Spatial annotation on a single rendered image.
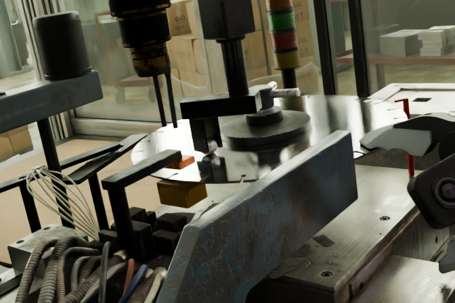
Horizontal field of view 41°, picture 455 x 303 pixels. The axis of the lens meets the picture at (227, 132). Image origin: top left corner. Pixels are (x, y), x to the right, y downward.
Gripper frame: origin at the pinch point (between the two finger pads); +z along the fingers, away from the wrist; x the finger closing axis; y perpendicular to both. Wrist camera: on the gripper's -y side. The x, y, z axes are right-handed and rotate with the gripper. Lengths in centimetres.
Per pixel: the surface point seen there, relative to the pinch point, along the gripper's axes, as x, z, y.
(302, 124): 13.0, 6.6, 1.6
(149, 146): 20.7, 19.7, -10.0
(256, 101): 16.6, 3.2, -5.8
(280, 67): 27.4, 25.4, 22.2
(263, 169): 9.7, 3.3, -9.4
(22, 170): 48, 96, 0
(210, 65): 44, 57, 35
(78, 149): 49, 97, 16
